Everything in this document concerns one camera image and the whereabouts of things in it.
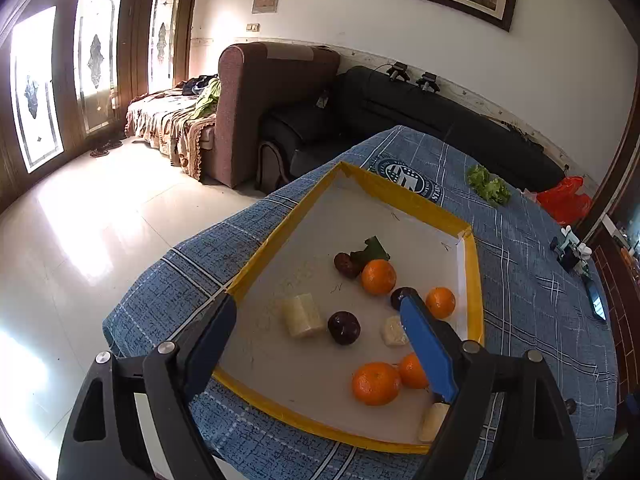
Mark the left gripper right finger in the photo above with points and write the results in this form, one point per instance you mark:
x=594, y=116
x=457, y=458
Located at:
x=534, y=439

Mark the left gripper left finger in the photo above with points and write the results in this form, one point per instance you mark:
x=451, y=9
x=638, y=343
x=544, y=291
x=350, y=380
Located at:
x=103, y=438

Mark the orange mandarin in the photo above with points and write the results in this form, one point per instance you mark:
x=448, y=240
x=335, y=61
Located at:
x=411, y=373

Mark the large orange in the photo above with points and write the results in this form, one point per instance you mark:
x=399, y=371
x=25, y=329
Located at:
x=376, y=384

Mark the small orange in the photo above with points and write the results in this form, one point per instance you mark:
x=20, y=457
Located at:
x=441, y=302

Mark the dark red plum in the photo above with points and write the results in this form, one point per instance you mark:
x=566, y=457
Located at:
x=344, y=327

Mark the orange tangerine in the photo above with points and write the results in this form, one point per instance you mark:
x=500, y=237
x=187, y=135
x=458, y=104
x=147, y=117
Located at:
x=378, y=277

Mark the red jujube date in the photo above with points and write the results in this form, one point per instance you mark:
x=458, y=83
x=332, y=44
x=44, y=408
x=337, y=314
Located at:
x=346, y=266

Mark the black smartphone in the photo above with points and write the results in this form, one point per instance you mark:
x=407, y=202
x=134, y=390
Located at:
x=596, y=303

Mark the black pen cup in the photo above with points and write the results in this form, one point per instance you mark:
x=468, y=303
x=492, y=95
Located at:
x=568, y=259

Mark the white plastic bottles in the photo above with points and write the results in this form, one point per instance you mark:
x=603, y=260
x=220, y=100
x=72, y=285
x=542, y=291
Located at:
x=569, y=238

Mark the wooden sideboard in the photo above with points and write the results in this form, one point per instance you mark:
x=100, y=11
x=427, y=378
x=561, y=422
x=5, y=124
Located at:
x=622, y=294

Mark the red plastic bag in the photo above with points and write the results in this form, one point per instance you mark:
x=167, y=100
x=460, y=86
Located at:
x=564, y=203

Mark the yellow cardboard tray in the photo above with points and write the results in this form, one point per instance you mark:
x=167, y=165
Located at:
x=307, y=382

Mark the green leaf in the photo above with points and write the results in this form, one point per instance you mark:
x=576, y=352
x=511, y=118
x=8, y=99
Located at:
x=373, y=251

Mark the green lettuce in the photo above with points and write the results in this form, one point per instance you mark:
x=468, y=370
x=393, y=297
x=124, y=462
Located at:
x=492, y=190

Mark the patterned daybed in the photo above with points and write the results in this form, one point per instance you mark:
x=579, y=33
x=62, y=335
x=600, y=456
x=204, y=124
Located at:
x=178, y=122

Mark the black sofa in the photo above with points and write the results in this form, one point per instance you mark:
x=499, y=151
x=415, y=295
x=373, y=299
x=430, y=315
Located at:
x=297, y=137

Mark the maroon armchair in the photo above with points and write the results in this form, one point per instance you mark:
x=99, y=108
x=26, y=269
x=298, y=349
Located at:
x=254, y=77

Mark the wooden glass door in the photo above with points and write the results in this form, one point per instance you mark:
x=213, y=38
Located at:
x=69, y=70

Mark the wall notice plaque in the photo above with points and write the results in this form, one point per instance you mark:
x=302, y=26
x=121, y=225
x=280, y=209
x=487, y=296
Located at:
x=264, y=6

